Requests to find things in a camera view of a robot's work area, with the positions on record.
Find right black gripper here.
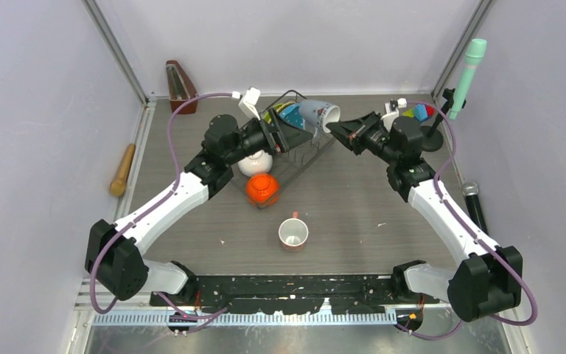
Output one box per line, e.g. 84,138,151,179
326,111,399,166

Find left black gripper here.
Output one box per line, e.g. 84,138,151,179
224,108,312,166

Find black wire dish rack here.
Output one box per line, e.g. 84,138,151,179
231,89,333,209

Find blue polka dot plate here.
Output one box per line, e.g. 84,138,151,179
279,103,305,130

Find white mug grey handle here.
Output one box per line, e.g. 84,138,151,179
298,100,341,133

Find white bowl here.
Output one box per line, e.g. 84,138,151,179
237,150,273,178

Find orange bowl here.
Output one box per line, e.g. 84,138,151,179
245,173,280,207

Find white mug red handle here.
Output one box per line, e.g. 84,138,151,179
277,212,309,251

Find lime green plate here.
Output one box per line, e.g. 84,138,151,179
263,102,294,125

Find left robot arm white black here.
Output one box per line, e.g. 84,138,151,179
85,110,313,305

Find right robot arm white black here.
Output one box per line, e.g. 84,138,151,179
326,113,523,322

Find colourful toy blocks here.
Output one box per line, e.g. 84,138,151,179
402,104,436,123

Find brown wooden metronome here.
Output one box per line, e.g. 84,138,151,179
165,60,198,111

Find black handheld microphone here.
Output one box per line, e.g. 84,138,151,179
461,182,488,234

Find mint green microphone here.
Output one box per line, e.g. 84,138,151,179
448,38,487,120

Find wooden rolling pin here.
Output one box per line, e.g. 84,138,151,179
109,143,136,197

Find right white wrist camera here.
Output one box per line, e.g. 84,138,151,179
381,98,407,131

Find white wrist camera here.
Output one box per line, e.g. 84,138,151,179
231,86,261,119
381,98,407,131

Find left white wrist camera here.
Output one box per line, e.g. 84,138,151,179
231,86,261,119

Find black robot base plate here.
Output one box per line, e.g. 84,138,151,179
167,274,439,315

